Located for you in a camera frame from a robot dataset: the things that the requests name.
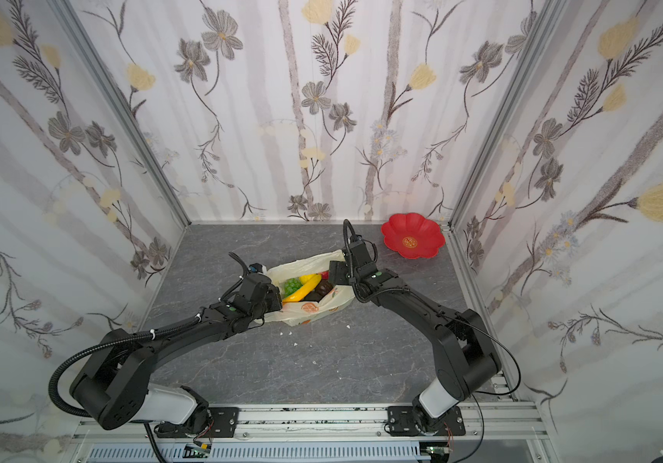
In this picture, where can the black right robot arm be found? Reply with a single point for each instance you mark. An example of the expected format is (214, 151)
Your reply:
(465, 356)

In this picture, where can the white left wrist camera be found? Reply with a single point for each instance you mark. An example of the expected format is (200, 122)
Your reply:
(257, 268)

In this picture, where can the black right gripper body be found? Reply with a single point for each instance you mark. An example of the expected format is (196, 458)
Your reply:
(339, 272)

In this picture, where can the dark brown toy avocado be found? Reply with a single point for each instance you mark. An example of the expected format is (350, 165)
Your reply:
(314, 296)

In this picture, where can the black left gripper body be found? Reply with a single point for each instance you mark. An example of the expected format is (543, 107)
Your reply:
(270, 295)

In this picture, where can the cream printed plastic bag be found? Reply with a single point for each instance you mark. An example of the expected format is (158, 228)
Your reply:
(302, 312)

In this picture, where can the yellow toy banana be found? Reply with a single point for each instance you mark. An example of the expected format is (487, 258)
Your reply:
(310, 282)

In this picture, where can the green toy grape bunch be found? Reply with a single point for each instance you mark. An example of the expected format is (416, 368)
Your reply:
(290, 286)

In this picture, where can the dark maroon toy fruit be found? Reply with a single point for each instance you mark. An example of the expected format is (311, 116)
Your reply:
(324, 288)

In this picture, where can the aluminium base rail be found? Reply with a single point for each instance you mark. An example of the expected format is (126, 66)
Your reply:
(486, 432)

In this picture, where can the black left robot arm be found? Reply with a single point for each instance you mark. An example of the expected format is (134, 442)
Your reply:
(111, 382)

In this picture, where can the red flower-shaped plate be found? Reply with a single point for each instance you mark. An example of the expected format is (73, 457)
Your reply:
(412, 236)

